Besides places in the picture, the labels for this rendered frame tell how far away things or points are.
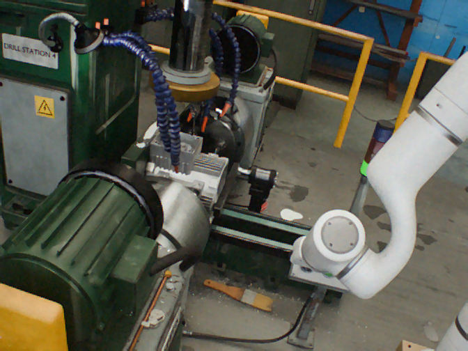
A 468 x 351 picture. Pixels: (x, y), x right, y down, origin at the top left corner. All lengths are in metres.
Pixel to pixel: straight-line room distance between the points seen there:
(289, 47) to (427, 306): 3.24
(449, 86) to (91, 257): 0.55
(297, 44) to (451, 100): 3.68
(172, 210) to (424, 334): 0.83
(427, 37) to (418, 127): 5.54
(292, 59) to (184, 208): 3.47
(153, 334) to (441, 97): 0.56
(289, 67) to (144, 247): 3.85
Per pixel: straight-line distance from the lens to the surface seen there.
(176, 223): 0.98
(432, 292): 1.59
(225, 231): 1.33
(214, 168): 1.25
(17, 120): 1.25
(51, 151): 1.23
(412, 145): 0.72
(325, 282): 1.07
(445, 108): 0.72
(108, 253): 0.64
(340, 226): 0.74
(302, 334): 1.25
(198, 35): 1.12
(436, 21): 6.22
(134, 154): 1.19
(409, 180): 0.73
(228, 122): 1.45
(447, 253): 1.80
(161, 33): 4.73
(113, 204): 0.68
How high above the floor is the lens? 1.76
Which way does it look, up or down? 32 degrees down
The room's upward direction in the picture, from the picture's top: 11 degrees clockwise
